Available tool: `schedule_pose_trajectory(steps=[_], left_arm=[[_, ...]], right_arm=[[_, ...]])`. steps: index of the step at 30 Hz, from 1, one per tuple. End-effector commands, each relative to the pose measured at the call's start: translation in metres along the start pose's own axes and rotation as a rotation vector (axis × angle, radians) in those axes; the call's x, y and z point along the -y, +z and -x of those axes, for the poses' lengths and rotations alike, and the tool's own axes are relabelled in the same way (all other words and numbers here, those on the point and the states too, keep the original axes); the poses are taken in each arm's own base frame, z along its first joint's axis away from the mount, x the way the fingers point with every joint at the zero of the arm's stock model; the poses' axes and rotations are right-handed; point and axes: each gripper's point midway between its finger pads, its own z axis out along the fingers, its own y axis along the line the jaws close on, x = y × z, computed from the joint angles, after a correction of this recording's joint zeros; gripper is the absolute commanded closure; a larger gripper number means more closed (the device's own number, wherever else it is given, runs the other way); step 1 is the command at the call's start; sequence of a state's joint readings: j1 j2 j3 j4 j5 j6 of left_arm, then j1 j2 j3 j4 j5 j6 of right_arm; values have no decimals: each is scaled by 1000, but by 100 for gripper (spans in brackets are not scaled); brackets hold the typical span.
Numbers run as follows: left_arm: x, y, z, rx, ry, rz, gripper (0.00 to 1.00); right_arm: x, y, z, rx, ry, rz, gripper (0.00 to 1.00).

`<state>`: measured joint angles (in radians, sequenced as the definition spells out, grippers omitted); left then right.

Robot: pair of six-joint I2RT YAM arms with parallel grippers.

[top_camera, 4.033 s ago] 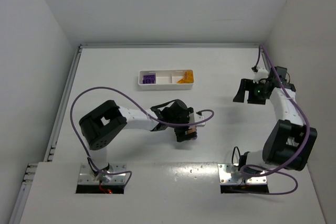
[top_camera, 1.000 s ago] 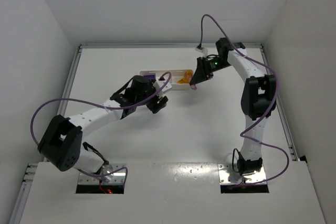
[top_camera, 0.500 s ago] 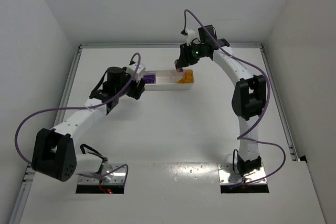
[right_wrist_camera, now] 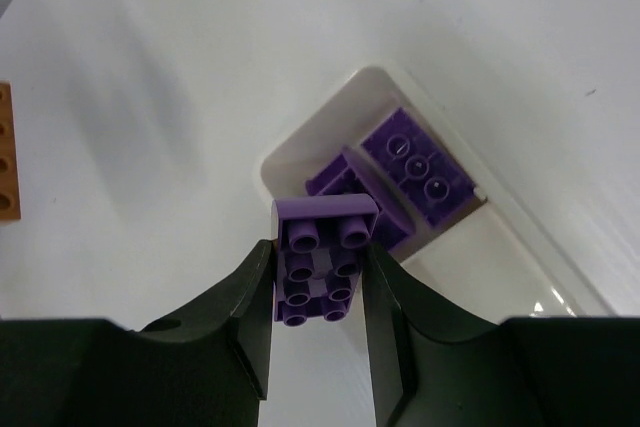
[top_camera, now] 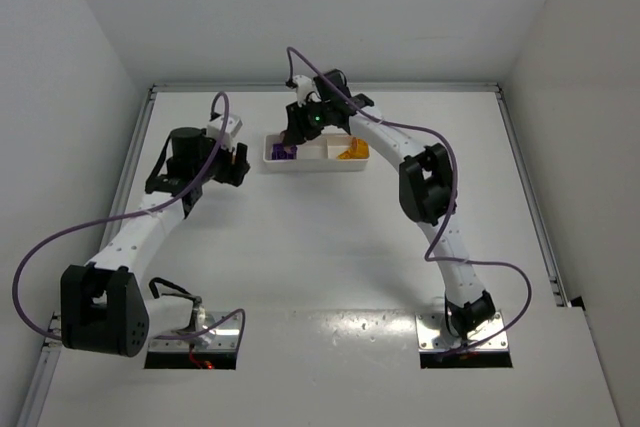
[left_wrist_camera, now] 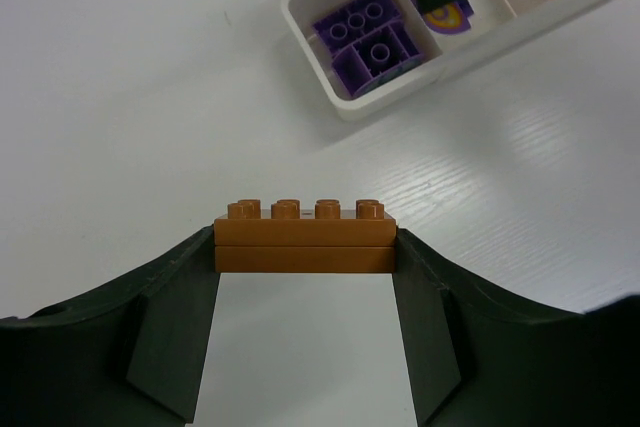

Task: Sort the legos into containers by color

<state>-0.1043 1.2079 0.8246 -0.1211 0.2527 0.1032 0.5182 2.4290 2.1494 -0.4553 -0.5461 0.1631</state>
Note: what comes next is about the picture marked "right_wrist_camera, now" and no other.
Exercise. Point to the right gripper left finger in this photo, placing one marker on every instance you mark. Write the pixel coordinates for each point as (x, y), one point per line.
(204, 364)

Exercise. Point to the purple crown lego brick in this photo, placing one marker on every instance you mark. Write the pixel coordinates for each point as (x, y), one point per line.
(320, 247)

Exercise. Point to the purple half-round lego brick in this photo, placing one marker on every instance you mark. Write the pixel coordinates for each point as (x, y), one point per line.
(423, 171)

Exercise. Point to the white three-compartment tray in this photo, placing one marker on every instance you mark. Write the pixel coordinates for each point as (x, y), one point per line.
(493, 257)

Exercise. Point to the brown lego brick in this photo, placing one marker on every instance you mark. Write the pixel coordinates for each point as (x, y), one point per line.
(9, 179)

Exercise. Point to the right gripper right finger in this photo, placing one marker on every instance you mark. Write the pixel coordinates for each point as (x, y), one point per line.
(432, 363)

